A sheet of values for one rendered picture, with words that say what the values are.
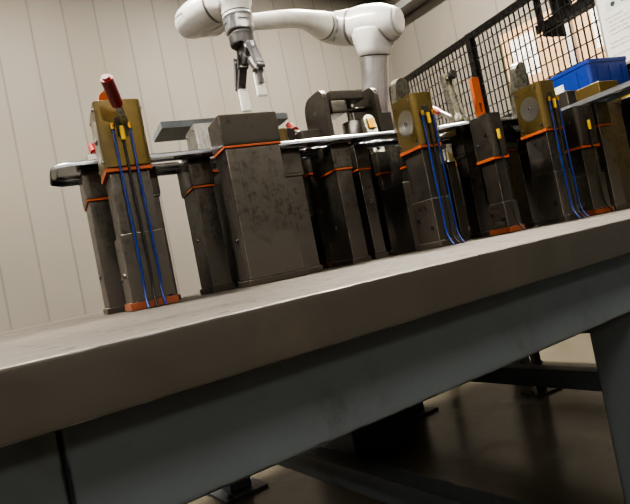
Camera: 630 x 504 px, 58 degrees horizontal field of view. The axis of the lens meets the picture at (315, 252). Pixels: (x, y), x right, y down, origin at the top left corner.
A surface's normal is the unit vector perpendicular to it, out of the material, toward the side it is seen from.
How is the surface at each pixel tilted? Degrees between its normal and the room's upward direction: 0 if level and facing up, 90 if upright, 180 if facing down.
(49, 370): 90
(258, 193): 90
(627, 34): 90
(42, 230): 90
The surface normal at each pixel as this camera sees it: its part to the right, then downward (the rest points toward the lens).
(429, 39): -0.80, 0.15
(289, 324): 0.56, -0.13
